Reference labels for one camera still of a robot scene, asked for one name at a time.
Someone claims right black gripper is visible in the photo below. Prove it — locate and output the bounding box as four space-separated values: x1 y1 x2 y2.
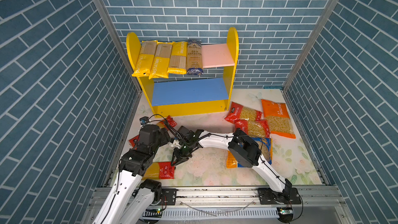
168 141 193 167

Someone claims red spaghetti bag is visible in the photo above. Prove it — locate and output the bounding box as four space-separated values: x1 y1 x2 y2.
129 116 177 148
143 162 175 180

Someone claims yellow spaghetti bag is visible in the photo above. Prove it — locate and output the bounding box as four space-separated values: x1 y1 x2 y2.
132 40 158 77
149 43 173 79
167 41 188 75

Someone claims blue spaghetti bag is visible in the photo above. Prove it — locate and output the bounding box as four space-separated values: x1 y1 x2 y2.
187 39 203 75

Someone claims blue orange shell pasta bag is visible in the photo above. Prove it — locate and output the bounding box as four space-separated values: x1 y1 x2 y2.
226 138 273 169

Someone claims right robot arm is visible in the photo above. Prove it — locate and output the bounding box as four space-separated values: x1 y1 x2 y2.
171 126 299 204

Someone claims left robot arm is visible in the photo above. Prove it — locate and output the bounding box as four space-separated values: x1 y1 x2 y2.
93 124 171 224

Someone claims yellow shelf with coloured boards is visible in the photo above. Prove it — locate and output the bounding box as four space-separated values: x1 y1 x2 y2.
126 28 239 116

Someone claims red macaroni bag upper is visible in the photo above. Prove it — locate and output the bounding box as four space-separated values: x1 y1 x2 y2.
224 102 263 123

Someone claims red macaroni bag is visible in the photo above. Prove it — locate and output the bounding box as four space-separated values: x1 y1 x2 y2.
234 119 271 138
224 102 263 123

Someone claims red macaroni bag lower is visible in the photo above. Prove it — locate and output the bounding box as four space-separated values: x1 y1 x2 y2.
234 119 271 138

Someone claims orange macaroni bag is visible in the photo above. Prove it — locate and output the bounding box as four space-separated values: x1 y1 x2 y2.
261 99 296 139

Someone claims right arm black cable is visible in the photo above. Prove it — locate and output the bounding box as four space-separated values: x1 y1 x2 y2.
161 116 187 144

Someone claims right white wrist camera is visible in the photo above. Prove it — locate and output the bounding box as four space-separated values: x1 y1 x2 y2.
169 139 181 149

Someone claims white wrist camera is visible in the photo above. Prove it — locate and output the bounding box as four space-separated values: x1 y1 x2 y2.
169 139 181 149
140 116 149 126

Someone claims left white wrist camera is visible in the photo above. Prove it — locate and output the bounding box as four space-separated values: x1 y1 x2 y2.
140 116 149 126

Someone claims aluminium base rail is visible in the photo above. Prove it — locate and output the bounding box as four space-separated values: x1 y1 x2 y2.
80 185 352 224

